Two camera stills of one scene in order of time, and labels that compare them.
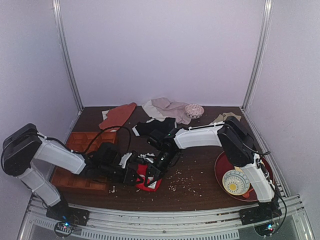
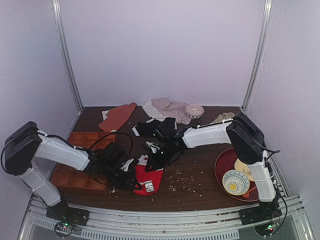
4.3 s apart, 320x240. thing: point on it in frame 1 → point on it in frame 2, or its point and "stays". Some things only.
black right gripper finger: [152, 174] → [153, 164]
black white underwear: [144, 128] stays
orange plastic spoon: [247, 194] stays
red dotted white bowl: [194, 111] stays
